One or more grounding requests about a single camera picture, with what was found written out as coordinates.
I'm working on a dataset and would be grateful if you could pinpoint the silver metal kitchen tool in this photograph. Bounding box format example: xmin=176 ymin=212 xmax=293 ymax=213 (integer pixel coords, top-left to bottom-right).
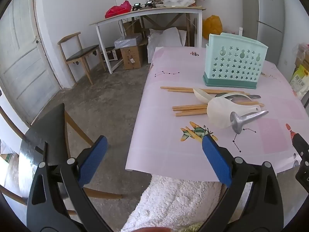
xmin=229 ymin=109 xmax=269 ymax=134

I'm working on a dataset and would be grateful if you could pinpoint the yellow plastic bag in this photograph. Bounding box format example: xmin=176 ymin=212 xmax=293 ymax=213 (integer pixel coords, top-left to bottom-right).
xmin=203 ymin=15 xmax=223 ymax=40

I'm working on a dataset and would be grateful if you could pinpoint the white panel door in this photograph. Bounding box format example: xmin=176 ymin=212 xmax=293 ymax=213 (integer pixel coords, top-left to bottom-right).
xmin=0 ymin=0 xmax=61 ymax=126

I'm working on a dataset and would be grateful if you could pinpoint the teal star-hole utensil holder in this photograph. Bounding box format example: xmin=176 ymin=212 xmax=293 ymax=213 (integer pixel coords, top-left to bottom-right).
xmin=203 ymin=32 xmax=268 ymax=89

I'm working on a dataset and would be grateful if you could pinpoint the metal spoon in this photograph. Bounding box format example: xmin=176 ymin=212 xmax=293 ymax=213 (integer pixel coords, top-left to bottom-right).
xmin=214 ymin=93 xmax=261 ymax=101

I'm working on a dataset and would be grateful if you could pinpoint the white sack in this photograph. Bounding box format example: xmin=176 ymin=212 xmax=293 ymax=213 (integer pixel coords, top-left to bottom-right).
xmin=147 ymin=28 xmax=187 ymax=63

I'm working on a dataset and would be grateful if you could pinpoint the white fluffy blanket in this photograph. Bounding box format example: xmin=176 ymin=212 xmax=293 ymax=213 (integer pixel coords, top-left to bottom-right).
xmin=121 ymin=174 xmax=253 ymax=232

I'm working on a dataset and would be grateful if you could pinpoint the white plastic bag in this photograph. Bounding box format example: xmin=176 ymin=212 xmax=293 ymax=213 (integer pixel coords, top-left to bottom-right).
xmin=164 ymin=0 xmax=195 ymax=7

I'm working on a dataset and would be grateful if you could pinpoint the large white plastic spoon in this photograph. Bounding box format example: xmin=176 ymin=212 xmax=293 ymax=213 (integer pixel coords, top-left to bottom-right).
xmin=207 ymin=97 xmax=261 ymax=129

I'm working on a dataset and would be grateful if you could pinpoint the grey refrigerator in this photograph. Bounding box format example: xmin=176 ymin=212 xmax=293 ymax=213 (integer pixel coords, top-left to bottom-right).
xmin=256 ymin=0 xmax=285 ymax=64

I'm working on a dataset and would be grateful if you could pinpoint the yellow white rice bag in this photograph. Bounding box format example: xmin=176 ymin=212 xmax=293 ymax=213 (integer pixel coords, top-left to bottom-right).
xmin=290 ymin=65 xmax=309 ymax=99

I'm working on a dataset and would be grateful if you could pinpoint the small white plastic spoon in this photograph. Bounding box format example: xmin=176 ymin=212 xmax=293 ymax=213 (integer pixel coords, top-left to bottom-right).
xmin=193 ymin=88 xmax=253 ymax=102

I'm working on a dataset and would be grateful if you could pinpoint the black seat wooden chair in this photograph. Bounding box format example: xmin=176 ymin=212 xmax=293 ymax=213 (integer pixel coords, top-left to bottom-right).
xmin=0 ymin=103 xmax=123 ymax=223
xmin=57 ymin=32 xmax=107 ymax=85

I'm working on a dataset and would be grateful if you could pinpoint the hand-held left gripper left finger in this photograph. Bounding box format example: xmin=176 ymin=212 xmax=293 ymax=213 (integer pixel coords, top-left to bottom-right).
xmin=26 ymin=135 xmax=114 ymax=232

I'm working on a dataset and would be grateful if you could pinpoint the tall cardboard box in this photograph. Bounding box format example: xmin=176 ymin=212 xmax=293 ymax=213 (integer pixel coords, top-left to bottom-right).
xmin=122 ymin=19 xmax=145 ymax=38

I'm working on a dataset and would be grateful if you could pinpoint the brown cardboard box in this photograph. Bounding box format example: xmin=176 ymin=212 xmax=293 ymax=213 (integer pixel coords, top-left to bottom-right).
xmin=120 ymin=45 xmax=143 ymax=70

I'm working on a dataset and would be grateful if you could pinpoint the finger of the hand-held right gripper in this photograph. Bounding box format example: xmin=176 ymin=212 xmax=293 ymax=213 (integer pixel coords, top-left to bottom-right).
xmin=292 ymin=133 xmax=309 ymax=161

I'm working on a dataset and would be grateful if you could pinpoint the red plastic bag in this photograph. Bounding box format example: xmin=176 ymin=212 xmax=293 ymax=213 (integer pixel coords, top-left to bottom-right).
xmin=105 ymin=0 xmax=132 ymax=18

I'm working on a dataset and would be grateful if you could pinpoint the open cardboard box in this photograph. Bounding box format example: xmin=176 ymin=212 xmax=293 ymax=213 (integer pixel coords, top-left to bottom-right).
xmin=295 ymin=43 xmax=309 ymax=66

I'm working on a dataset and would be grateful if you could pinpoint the small brown oven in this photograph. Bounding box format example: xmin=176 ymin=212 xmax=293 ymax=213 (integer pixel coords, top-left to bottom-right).
xmin=101 ymin=47 xmax=121 ymax=62

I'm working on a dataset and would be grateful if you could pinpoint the clear wrapped package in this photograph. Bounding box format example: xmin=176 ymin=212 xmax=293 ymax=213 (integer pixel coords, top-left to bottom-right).
xmin=114 ymin=34 xmax=142 ymax=49

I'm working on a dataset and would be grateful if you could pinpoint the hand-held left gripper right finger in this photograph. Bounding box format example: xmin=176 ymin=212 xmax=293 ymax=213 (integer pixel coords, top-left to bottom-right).
xmin=201 ymin=134 xmax=284 ymax=232

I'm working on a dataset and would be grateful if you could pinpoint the white frame wooden desk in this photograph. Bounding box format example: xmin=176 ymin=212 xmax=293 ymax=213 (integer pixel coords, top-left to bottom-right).
xmin=89 ymin=6 xmax=206 ymax=74

